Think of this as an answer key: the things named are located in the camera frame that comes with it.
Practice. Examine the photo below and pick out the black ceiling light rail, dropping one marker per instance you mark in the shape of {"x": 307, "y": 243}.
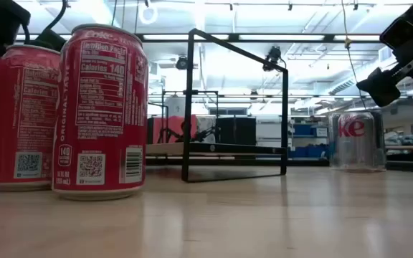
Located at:
{"x": 233, "y": 37}

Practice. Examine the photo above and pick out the red Coca-Cola original can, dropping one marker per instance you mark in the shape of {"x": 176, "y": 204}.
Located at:
{"x": 99, "y": 107}

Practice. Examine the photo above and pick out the red cola can blue patch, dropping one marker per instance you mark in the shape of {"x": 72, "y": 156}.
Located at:
{"x": 23, "y": 118}

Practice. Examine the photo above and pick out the black hanging camera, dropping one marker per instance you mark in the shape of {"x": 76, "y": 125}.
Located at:
{"x": 272, "y": 55}

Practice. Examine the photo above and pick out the black background cabinet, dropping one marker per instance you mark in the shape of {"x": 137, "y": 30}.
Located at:
{"x": 235, "y": 130}

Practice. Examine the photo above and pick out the wooden background workbench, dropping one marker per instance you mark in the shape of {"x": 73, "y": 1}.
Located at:
{"x": 403, "y": 147}

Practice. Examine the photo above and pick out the red background panel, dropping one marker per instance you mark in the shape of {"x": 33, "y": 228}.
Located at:
{"x": 172, "y": 125}

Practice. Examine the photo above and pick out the black aluminium table frame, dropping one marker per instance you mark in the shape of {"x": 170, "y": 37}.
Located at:
{"x": 228, "y": 162}

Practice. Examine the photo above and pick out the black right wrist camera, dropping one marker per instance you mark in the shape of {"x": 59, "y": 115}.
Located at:
{"x": 398, "y": 34}

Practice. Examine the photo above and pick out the blue storage bins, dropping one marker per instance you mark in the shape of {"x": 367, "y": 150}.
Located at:
{"x": 307, "y": 152}

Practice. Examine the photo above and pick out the silver Diet Coke can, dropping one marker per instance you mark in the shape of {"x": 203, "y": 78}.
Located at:
{"x": 333, "y": 143}
{"x": 353, "y": 150}
{"x": 380, "y": 143}

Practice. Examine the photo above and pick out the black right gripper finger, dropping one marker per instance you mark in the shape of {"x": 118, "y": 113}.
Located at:
{"x": 378, "y": 87}

